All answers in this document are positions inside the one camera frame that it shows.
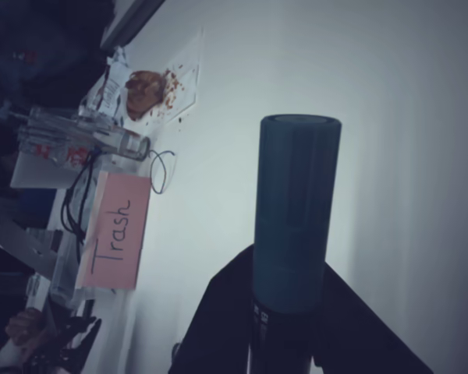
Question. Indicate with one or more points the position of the crumpled printed wrapper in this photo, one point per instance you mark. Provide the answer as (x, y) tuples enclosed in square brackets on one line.
[(107, 89)]

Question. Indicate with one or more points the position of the green edding marker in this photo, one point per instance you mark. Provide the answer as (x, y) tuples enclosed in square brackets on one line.
[(296, 195)]

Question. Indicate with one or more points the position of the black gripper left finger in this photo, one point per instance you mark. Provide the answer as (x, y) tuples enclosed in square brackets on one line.
[(218, 319)]

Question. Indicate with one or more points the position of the pink Trash label box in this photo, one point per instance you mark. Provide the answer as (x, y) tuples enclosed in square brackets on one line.
[(117, 233)]

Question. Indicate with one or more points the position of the brown pastry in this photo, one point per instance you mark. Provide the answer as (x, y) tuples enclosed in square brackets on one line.
[(144, 93)]

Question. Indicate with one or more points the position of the white paper sheet with crumbs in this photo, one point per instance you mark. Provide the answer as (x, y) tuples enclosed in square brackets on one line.
[(187, 50)]

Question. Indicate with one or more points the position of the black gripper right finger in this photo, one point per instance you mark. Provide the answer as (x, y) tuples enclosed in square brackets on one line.
[(355, 335)]

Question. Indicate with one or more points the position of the bystander hand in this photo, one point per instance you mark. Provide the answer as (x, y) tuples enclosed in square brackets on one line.
[(25, 327)]

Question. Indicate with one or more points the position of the clear plastic bottle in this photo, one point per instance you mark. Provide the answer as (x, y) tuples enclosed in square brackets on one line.
[(101, 136)]

